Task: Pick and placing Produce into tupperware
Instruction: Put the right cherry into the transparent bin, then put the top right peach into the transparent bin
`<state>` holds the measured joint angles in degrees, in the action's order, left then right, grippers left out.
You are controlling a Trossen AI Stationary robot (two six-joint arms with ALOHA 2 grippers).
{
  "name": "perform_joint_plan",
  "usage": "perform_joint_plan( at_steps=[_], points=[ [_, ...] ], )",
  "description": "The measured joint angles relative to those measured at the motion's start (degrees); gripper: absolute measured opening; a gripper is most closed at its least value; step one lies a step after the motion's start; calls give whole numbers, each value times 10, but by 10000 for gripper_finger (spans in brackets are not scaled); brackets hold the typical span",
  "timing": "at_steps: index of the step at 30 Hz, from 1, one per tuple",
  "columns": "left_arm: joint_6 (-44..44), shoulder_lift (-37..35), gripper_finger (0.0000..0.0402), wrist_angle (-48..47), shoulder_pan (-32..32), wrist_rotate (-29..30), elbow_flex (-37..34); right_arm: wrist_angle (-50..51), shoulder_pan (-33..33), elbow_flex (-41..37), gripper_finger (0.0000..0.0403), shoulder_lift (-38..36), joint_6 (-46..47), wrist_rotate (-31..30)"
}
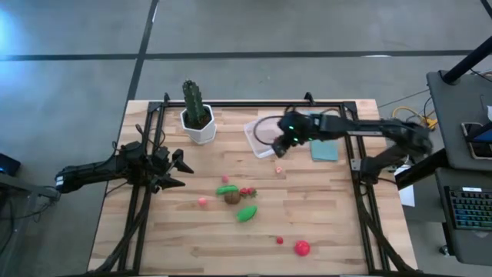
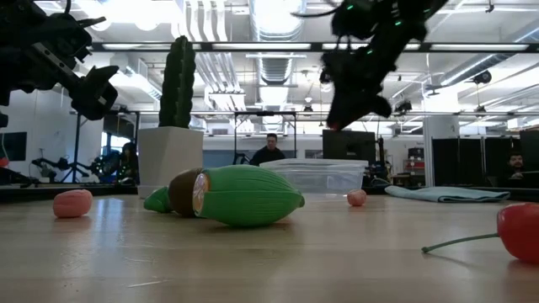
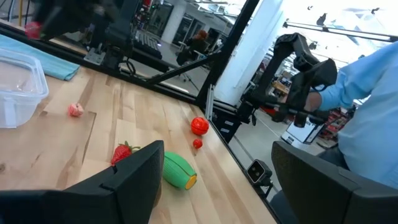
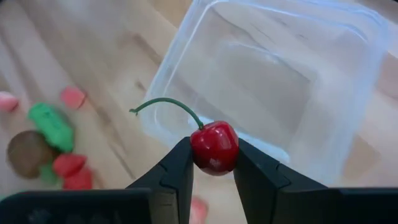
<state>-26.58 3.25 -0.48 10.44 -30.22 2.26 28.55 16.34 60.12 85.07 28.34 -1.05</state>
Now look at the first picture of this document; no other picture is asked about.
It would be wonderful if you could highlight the teal folded cloth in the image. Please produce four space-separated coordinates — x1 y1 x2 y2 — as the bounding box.
309 138 340 162

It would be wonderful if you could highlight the grey keyboard desk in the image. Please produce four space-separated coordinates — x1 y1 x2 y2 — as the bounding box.
434 167 492 267

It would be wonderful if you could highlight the yellow cable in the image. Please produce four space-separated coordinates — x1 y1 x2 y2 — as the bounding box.
391 105 439 131

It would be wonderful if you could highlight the dark box device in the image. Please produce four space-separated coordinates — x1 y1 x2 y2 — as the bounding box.
0 152 22 177

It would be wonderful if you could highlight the green cactus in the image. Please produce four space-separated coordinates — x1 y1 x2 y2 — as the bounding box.
181 79 208 130

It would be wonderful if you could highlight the white hexagonal plant pot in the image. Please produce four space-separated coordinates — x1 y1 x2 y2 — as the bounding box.
179 103 218 146

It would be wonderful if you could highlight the grey side desk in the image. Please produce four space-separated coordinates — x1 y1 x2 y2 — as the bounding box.
425 70 492 172

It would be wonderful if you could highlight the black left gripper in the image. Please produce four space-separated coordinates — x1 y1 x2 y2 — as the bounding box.
151 145 195 193

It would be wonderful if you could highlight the phone with dark screen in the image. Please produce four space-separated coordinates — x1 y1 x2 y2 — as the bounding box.
460 122 492 161

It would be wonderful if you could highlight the green ribbed corn toy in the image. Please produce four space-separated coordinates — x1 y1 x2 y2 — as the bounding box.
235 205 259 223

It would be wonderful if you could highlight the black round pole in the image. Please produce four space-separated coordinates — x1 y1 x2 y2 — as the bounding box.
440 35 492 85

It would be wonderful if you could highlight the black aluminium table frame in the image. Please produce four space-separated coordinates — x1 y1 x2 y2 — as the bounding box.
88 92 422 276

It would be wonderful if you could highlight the grey metal stand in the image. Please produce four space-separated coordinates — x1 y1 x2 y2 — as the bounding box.
0 172 62 270

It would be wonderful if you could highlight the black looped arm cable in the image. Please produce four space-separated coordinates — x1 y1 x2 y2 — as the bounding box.
252 114 288 147

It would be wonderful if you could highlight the black backlit keyboard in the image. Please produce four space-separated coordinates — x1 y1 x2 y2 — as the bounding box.
444 185 492 232

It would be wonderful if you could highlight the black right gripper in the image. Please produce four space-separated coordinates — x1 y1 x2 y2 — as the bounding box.
271 110 322 159

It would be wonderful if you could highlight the clear plastic tupperware container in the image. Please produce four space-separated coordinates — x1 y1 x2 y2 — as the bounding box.
243 112 314 159

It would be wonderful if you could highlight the black square beam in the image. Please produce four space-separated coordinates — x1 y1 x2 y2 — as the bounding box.
394 148 450 190

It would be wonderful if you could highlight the white paper sheet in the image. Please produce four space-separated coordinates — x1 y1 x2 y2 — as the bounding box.
394 165 417 208

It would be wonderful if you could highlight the large red tomato toy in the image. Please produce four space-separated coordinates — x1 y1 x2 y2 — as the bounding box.
294 240 311 258

